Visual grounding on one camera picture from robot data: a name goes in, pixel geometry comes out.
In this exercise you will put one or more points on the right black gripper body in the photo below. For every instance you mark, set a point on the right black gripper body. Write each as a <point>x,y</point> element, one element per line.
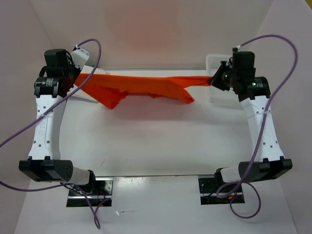
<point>224,78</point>

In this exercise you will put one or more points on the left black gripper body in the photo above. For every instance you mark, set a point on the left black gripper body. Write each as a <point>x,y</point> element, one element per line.
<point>71,71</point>

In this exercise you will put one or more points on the orange t-shirt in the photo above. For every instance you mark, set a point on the orange t-shirt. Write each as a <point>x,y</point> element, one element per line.
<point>109,90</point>

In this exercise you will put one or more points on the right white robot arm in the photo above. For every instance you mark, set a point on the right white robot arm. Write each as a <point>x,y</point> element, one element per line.
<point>268,161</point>

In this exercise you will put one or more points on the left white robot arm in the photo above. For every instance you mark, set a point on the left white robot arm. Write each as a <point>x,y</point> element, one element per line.
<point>44,163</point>

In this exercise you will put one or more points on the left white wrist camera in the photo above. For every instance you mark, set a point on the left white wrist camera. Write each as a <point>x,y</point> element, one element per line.
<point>80,57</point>

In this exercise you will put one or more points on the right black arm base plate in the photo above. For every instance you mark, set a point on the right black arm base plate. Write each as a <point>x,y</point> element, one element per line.
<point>208,186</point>

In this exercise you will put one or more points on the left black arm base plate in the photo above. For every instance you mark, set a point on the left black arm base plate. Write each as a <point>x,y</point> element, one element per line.
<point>99,194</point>

